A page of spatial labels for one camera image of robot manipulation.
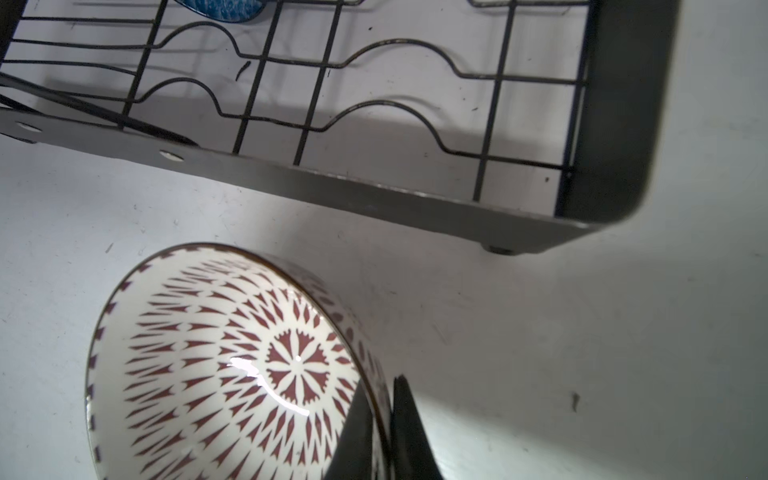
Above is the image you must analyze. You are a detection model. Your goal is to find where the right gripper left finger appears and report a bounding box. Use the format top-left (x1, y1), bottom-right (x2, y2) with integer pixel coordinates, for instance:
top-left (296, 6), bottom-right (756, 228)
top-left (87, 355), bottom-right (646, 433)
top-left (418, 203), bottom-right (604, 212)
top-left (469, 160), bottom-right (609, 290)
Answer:
top-left (324, 383), bottom-right (373, 480)

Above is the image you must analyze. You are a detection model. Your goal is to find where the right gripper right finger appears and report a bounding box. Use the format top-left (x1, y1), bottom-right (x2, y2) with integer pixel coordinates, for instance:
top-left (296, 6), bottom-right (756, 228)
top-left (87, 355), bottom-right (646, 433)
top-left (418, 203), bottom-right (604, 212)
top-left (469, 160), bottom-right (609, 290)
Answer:
top-left (391, 375), bottom-right (443, 480)

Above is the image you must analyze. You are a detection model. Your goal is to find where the white perforated strainer bowl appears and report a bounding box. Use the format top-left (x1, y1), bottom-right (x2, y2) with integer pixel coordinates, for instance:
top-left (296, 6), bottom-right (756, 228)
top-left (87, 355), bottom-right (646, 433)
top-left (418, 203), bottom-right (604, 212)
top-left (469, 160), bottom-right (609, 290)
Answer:
top-left (85, 243), bottom-right (394, 479)

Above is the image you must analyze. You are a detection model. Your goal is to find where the black wire dish rack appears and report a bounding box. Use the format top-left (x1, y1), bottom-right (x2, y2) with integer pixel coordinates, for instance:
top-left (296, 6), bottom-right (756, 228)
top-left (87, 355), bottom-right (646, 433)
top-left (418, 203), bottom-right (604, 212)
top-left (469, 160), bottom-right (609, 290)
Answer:
top-left (1, 1), bottom-right (680, 255)

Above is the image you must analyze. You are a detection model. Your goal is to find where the blue floral ceramic bowl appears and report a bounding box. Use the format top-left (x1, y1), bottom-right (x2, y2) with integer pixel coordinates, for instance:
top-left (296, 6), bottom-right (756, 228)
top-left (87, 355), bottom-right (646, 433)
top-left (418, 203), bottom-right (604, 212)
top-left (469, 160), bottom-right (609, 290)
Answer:
top-left (176, 0), bottom-right (266, 23)

